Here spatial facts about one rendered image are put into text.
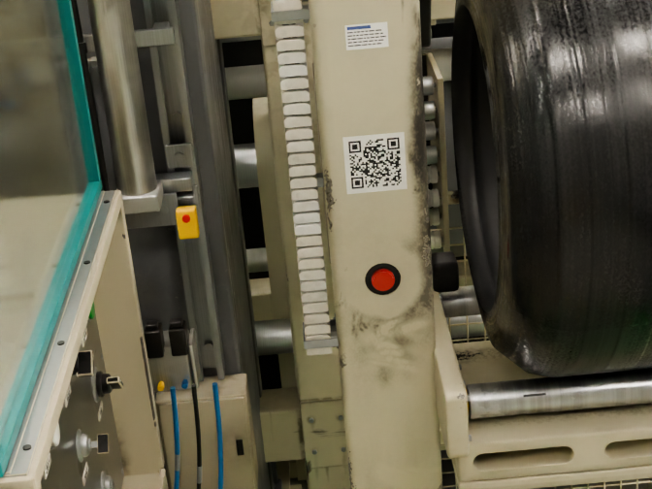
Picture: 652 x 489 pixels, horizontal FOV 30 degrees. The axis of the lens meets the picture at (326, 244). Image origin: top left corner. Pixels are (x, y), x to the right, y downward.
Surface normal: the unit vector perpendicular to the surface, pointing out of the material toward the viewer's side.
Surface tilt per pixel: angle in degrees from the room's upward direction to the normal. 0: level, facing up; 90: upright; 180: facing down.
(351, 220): 90
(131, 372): 90
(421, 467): 90
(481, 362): 0
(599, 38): 44
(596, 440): 90
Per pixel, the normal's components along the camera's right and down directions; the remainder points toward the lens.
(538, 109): -0.68, -0.03
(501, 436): -0.08, -0.91
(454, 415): 0.04, 0.41
